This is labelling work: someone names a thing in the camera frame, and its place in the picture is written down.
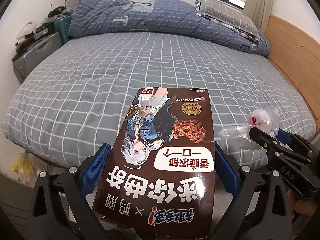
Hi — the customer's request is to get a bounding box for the grey suitcase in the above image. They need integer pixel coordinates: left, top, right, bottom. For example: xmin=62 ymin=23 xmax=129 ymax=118
xmin=11 ymin=33 xmax=61 ymax=84

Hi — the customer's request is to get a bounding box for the beige curtain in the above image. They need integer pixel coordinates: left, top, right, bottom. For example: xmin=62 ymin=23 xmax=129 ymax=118
xmin=244 ymin=0 xmax=273 ymax=34

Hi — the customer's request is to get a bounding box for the yellow plastic bag on floor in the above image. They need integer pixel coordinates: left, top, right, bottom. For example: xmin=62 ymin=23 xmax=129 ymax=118
xmin=11 ymin=153 xmax=36 ymax=187

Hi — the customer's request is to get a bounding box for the grey checked pillow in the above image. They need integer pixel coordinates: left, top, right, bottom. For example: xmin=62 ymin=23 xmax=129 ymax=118
xmin=199 ymin=0 xmax=259 ymax=38

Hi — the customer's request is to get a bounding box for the white red-print plastic wrapper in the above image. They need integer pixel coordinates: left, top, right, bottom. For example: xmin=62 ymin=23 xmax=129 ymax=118
xmin=219 ymin=107 xmax=279 ymax=142

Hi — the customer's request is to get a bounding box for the right hand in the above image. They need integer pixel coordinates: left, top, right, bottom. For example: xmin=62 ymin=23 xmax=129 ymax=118
xmin=287 ymin=189 xmax=318 ymax=218

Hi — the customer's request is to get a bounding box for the brown cookie box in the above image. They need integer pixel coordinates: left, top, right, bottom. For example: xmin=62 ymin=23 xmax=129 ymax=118
xmin=93 ymin=87 xmax=215 ymax=239

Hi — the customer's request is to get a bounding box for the blue striped duvet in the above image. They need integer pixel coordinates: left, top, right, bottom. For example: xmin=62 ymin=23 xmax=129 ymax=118
xmin=68 ymin=0 xmax=271 ymax=57

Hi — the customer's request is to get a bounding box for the grey checked bed mattress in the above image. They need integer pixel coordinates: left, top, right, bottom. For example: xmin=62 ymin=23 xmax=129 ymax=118
xmin=2 ymin=32 xmax=316 ymax=168

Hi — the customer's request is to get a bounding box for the white item on suitcase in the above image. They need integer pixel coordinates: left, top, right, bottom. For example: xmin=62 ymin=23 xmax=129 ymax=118
xmin=16 ymin=21 xmax=38 ymax=41

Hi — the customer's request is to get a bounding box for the wooden headboard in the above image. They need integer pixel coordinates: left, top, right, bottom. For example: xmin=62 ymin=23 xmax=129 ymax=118
xmin=265 ymin=15 xmax=320 ymax=132

